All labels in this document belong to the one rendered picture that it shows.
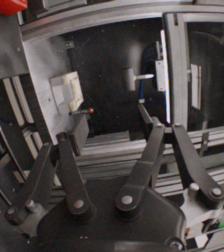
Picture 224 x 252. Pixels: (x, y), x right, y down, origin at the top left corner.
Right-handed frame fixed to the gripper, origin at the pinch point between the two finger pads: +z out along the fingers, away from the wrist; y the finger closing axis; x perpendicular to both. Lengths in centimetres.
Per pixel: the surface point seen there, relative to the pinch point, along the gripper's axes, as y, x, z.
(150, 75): 14.8, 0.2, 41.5
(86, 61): -13, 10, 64
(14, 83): -94, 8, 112
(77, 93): -14.9, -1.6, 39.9
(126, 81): 5.1, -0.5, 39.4
